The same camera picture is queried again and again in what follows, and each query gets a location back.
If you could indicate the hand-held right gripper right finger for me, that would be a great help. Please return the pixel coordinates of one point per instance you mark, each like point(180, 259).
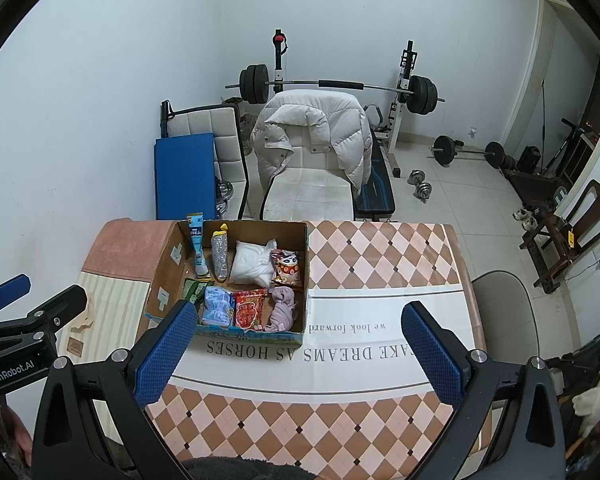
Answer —
point(432, 355)

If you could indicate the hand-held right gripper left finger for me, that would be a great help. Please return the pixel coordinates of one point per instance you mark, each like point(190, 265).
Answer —
point(165, 355)

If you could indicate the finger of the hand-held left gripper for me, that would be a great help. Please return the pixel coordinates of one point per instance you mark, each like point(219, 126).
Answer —
point(55, 312)
point(10, 291)

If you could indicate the green snack packet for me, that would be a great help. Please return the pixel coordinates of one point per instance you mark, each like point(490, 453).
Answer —
point(194, 291)

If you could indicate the blue tissue pack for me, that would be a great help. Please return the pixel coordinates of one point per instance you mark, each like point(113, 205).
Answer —
point(217, 307)

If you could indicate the brown cardboard box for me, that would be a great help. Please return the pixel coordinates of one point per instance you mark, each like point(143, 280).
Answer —
point(167, 260)

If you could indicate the red snack packet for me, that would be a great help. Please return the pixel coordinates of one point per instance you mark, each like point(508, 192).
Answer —
point(250, 310)

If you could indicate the long blue white packet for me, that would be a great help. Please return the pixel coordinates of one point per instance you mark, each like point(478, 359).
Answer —
point(198, 247)

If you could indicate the silver packet with yellow ends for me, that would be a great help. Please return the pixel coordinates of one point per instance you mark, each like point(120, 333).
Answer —
point(220, 255)

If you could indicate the purple cloth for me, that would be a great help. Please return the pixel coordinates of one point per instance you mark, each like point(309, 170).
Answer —
point(282, 310)

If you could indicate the white soft pouch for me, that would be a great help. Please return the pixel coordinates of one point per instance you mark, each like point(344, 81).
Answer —
point(252, 262)

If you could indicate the cartoon face snack packet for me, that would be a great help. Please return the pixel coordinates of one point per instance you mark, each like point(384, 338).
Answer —
point(286, 269)

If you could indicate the cream soft toy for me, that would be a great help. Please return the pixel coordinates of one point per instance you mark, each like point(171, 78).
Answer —
point(587, 402)

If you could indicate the beige paper scrap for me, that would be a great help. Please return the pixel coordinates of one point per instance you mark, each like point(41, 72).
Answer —
point(84, 317)

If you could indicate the small brown label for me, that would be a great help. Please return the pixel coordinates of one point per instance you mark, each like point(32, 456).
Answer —
point(75, 346)

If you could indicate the beige round chair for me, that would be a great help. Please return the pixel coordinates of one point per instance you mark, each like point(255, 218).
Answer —
point(505, 310)

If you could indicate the chrome dumbbell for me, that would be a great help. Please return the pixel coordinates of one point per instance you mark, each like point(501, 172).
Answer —
point(422, 192)
point(416, 176)

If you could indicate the white shoe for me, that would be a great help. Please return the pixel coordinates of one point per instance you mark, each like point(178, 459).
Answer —
point(531, 222)
point(520, 214)

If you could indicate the chrome weight plates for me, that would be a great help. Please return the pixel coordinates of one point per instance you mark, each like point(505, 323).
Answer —
point(225, 195)

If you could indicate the black weight bench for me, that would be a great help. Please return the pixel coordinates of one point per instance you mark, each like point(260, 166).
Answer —
point(377, 192)

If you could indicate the blue folded mat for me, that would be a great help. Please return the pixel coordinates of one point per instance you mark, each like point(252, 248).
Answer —
point(185, 175)

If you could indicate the short barbell with black plates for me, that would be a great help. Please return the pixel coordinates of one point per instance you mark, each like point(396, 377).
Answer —
point(445, 149)

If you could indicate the black exercise machine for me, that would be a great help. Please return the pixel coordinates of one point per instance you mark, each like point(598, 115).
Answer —
point(550, 180)

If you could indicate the dark wooden chair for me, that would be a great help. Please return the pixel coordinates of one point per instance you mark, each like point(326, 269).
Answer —
point(595, 215)

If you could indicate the white quilted chair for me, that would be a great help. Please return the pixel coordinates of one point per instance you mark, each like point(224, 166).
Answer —
point(225, 130)

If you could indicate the white bench press rack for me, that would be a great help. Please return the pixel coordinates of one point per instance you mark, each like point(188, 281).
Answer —
point(396, 125)

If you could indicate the white puffer jacket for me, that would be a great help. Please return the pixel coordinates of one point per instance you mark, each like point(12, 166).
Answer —
point(315, 120)

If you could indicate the white door frame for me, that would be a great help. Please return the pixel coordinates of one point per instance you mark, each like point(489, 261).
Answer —
point(532, 70)

